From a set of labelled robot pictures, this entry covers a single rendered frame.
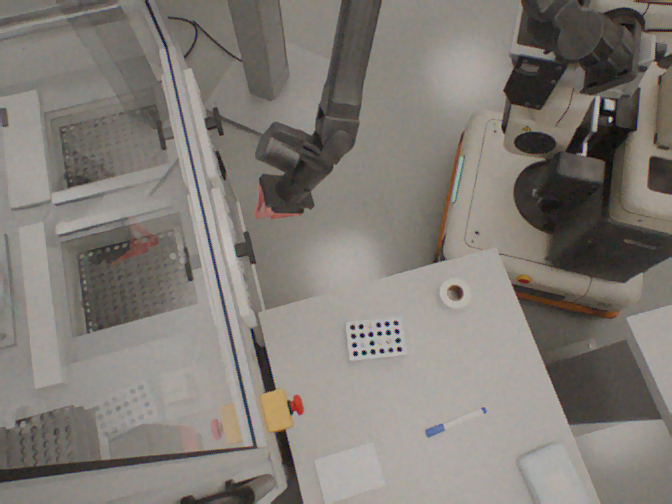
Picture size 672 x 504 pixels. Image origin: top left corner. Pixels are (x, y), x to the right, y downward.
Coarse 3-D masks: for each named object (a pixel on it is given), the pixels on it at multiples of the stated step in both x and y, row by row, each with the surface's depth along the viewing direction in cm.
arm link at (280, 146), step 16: (272, 128) 88; (288, 128) 89; (272, 144) 87; (288, 144) 88; (304, 144) 88; (320, 144) 92; (336, 144) 87; (272, 160) 88; (288, 160) 89; (336, 160) 89
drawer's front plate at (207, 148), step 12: (192, 72) 125; (192, 84) 122; (192, 96) 121; (192, 108) 120; (204, 108) 131; (204, 132) 118; (204, 144) 117; (204, 156) 116; (216, 156) 128; (216, 168) 119; (216, 180) 117
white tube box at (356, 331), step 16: (368, 320) 117; (384, 320) 118; (400, 320) 118; (352, 336) 120; (368, 336) 116; (384, 336) 116; (400, 336) 116; (352, 352) 115; (368, 352) 115; (384, 352) 116; (400, 352) 115
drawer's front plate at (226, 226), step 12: (216, 192) 113; (216, 204) 112; (228, 216) 117; (228, 228) 111; (228, 240) 110; (228, 252) 109; (228, 264) 108; (240, 264) 115; (240, 276) 108; (240, 288) 106; (240, 300) 106; (240, 312) 105; (252, 312) 113; (252, 324) 112
